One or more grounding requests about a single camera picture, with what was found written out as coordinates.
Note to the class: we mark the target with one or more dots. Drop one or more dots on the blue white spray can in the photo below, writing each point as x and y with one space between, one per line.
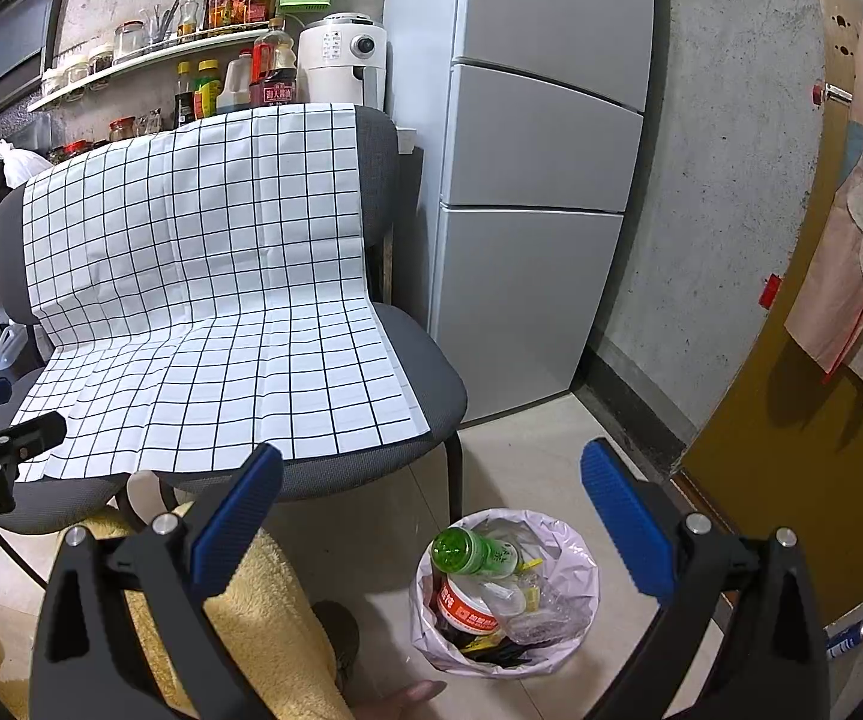
851 637

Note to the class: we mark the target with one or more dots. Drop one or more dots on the white curved wall shelf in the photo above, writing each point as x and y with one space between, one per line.
146 56

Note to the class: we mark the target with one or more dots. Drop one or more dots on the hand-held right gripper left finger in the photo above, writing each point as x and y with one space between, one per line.
236 517

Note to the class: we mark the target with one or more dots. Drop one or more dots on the metal door lock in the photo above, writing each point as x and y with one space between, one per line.
833 94

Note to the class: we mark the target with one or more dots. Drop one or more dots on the pink hanging garment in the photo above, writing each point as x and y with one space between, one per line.
836 300

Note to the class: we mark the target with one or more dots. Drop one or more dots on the white air fryer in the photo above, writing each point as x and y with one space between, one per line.
326 75

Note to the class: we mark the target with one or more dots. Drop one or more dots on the orange chili oil bottle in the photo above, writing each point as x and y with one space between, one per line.
220 11

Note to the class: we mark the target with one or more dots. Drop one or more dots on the person's right foot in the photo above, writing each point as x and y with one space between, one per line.
405 697

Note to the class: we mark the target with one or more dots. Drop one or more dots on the glass spice jar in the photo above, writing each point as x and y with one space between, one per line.
130 41
77 71
101 60

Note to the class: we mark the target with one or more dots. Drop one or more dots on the bin with pink bag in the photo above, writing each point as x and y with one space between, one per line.
566 540

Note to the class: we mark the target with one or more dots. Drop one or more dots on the yellow-brown door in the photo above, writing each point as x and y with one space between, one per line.
776 465

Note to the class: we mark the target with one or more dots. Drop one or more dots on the red-lidded jar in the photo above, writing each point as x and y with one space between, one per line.
122 130
79 151

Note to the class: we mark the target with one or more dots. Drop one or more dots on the person's right leg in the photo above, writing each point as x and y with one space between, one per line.
266 600

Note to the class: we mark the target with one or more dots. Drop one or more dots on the white plastic bag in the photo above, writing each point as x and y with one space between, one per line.
23 165

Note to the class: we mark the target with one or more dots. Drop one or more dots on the small clear bottle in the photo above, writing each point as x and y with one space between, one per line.
190 15

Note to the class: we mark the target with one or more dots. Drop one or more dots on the grey refrigerator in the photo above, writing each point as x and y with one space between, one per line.
536 277

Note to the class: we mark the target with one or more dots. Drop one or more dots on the green plastic bottle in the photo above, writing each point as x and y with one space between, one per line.
469 551

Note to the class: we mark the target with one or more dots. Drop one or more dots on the blue plastic jug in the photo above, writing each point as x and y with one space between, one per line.
15 349

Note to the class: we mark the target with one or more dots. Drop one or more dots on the clear plastic bottle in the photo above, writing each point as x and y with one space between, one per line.
544 607

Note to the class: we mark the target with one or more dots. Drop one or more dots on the clear wrapper yellow label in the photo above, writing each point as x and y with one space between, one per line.
529 568

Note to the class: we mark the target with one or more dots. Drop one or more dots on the dark soy sauce bottle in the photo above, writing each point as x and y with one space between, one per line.
185 101

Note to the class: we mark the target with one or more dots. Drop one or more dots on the grey fabric chair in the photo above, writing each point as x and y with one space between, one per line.
416 367

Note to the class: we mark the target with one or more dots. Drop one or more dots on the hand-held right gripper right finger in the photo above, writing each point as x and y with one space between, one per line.
626 525

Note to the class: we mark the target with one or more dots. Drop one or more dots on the orange instant noodle bowl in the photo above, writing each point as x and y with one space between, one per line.
469 607

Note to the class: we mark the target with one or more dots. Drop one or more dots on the white black checkered cloth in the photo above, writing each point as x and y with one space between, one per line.
214 277

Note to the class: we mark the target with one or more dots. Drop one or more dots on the yellow-green bottle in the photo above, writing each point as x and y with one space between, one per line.
209 94

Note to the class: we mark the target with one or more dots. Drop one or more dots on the brown slipper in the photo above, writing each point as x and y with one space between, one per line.
338 645

